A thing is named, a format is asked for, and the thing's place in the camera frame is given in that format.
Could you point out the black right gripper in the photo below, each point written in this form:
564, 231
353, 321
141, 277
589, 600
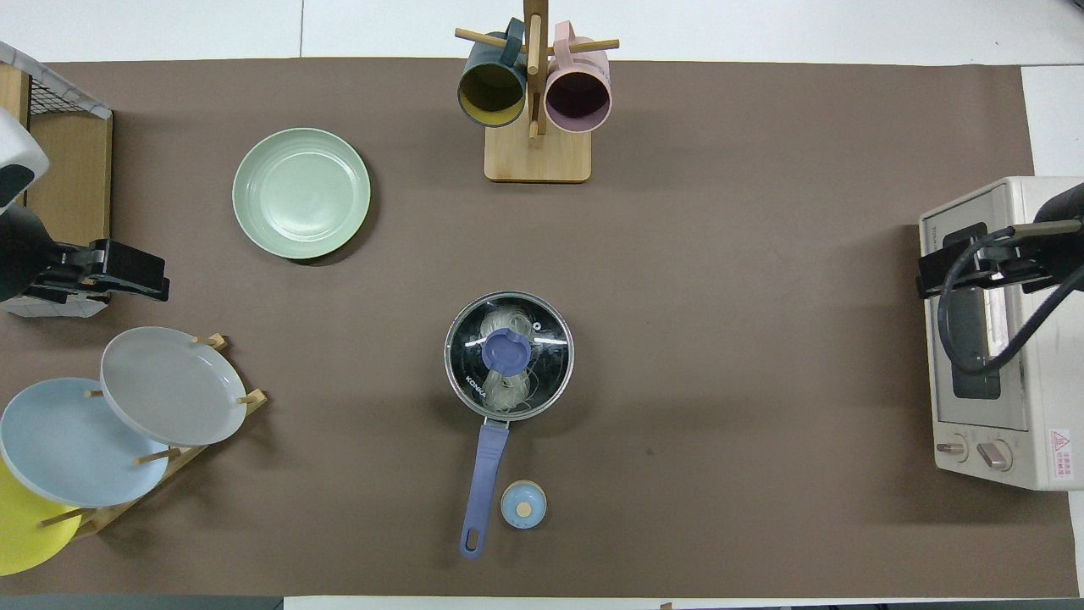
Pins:
991, 254

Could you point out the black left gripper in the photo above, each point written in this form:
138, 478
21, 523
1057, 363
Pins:
118, 267

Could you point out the glass lid with blue knob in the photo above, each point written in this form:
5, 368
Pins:
508, 352

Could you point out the white plastic bag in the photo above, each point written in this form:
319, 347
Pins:
514, 391

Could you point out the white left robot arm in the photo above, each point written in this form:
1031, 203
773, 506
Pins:
17, 246

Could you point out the grey plate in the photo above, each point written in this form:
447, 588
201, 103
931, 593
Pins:
174, 385

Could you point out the light blue plate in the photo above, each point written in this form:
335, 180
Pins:
72, 440

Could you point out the light green plate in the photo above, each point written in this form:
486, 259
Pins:
301, 193

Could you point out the wooden plate rack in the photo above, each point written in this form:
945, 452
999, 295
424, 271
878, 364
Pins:
110, 513

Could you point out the yellow plate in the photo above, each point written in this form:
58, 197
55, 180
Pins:
25, 529

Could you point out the white toaster oven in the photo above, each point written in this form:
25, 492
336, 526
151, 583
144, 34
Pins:
1046, 407

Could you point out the brown table mat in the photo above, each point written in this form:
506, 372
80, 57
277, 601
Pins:
720, 339

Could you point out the dark teal mug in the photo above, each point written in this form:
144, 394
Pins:
491, 95

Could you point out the wooden mug tree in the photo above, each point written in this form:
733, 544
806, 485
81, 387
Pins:
538, 161

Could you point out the pink mug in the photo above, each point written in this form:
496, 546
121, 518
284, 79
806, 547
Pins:
577, 100

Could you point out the small blue kitchen timer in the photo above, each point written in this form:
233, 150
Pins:
523, 505

